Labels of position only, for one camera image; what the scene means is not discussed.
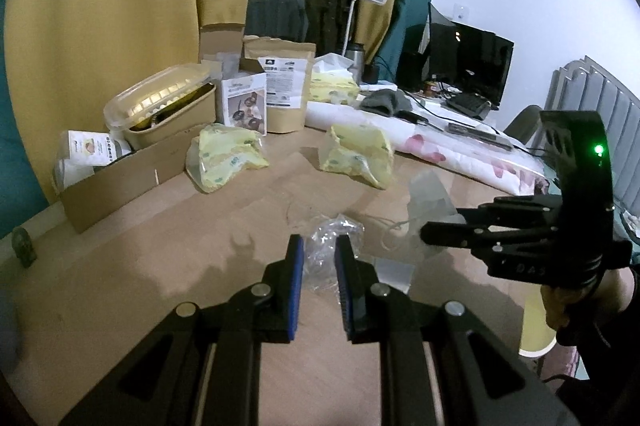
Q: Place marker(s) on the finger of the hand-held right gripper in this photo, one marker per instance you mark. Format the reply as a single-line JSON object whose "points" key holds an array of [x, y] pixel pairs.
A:
{"points": [[520, 210], [450, 236]]}

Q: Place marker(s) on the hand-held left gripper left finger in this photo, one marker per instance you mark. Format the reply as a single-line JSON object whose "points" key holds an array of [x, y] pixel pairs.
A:
{"points": [[296, 286]]}

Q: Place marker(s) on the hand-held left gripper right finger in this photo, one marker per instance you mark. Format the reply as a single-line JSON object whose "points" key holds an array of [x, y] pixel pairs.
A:
{"points": [[344, 291]]}

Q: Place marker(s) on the small clear plastic wrap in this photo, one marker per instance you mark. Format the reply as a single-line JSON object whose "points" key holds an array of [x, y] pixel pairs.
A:
{"points": [[325, 251]]}

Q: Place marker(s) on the white plastic bucket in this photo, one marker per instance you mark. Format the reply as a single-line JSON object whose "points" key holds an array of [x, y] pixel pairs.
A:
{"points": [[535, 331]]}

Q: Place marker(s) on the person's right forearm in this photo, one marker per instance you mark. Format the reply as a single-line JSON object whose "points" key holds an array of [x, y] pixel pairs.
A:
{"points": [[600, 341]]}

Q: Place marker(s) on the person's right hand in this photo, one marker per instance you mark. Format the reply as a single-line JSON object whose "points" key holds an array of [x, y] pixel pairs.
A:
{"points": [[557, 306]]}

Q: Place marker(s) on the clear plastic film scrap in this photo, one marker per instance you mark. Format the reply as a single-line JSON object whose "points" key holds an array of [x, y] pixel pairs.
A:
{"points": [[430, 198]]}

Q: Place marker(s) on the white paper tag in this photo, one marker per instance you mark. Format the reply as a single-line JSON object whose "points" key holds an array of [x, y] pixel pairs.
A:
{"points": [[395, 272]]}

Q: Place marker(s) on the floral white tablecloth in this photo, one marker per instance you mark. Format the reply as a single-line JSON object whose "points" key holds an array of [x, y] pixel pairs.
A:
{"points": [[450, 155]]}

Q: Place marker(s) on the black smartphone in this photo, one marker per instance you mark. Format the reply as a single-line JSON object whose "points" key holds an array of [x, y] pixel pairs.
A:
{"points": [[480, 135]]}

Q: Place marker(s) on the grey chair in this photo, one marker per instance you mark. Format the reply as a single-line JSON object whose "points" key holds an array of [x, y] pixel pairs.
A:
{"points": [[525, 123]]}

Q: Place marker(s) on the black keyboard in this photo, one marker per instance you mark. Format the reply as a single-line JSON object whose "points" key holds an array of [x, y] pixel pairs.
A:
{"points": [[470, 104]]}

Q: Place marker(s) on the yellow printed plastic wrapper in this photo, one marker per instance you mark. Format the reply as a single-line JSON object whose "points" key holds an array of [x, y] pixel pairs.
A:
{"points": [[357, 150], [225, 155]]}

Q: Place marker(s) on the grey knitted cloth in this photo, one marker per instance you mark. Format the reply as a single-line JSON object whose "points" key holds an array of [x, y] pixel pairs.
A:
{"points": [[387, 100]]}

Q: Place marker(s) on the black computer monitor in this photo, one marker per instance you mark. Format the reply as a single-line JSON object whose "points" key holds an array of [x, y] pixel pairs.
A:
{"points": [[475, 55]]}

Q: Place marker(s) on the black power adapter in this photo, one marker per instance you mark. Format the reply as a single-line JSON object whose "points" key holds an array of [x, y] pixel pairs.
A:
{"points": [[370, 73]]}

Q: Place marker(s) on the black desktop speaker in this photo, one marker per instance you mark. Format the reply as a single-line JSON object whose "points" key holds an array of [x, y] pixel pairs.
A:
{"points": [[414, 53]]}

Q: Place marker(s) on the white printed carton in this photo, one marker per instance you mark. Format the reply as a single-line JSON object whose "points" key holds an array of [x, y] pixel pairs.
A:
{"points": [[247, 105]]}

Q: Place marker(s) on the yellow tissue pack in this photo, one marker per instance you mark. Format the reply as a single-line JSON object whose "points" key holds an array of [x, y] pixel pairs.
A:
{"points": [[332, 83]]}

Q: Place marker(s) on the kraft paper pouch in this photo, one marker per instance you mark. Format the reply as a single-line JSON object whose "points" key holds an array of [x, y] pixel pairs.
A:
{"points": [[287, 90]]}

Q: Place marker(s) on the open cardboard box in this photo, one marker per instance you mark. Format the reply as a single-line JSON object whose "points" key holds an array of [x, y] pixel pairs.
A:
{"points": [[125, 186]]}

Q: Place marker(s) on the steel thermos flask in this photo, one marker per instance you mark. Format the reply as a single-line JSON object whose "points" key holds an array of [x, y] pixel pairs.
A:
{"points": [[356, 58]]}

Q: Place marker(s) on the kraft food container clear lid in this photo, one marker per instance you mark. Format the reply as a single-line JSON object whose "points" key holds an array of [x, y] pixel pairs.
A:
{"points": [[160, 105]]}

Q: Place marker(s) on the white packet with label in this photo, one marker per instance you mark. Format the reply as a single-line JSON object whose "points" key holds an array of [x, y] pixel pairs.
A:
{"points": [[85, 150]]}

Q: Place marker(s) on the small dark green figurine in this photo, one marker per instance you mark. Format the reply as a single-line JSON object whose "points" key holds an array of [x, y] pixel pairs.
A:
{"points": [[23, 248]]}

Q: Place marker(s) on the wide teal curtain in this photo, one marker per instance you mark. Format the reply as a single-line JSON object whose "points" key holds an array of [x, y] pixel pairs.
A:
{"points": [[20, 130]]}

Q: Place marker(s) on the grey wall radiator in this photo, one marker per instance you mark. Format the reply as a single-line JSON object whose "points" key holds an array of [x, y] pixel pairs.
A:
{"points": [[610, 105]]}

